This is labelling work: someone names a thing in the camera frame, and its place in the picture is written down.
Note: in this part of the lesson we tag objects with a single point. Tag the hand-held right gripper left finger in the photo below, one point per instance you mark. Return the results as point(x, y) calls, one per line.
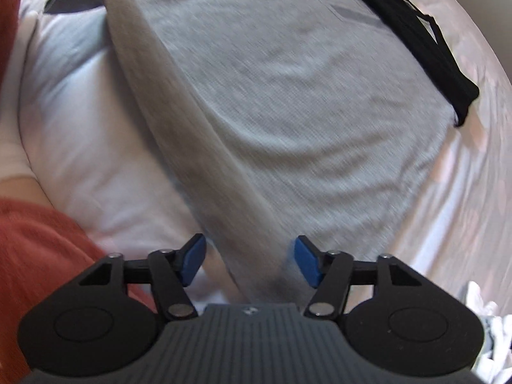
point(194, 258)

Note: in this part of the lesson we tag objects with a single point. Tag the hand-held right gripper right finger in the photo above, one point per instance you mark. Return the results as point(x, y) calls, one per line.
point(308, 262)

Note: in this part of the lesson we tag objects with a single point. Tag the white light-blue garment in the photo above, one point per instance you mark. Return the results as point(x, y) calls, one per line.
point(486, 320)

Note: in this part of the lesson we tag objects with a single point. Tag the bed with pink dotted sheet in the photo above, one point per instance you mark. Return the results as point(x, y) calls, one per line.
point(460, 216)

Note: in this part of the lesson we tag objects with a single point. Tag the person's red knit clothing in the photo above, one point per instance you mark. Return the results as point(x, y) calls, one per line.
point(32, 256)

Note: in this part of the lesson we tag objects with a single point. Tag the grey shirt with black sleeves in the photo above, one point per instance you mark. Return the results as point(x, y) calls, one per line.
point(300, 108)

